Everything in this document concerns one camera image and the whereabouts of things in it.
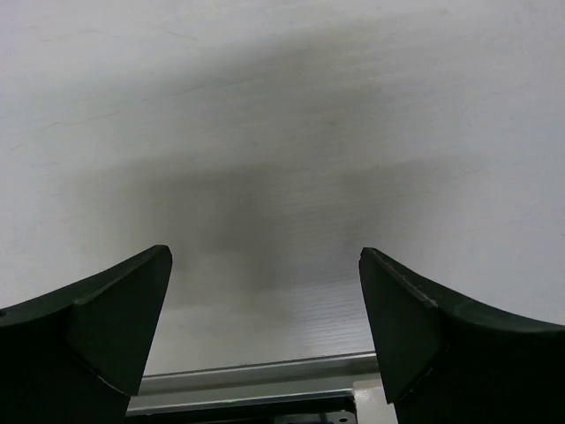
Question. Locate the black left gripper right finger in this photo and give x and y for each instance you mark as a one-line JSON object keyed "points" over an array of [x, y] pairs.
{"points": [[447, 358]]}

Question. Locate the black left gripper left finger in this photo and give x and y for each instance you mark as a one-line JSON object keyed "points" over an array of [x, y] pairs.
{"points": [[78, 354]]}

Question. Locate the aluminium table edge rail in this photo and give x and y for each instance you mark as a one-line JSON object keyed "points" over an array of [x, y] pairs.
{"points": [[281, 381]]}

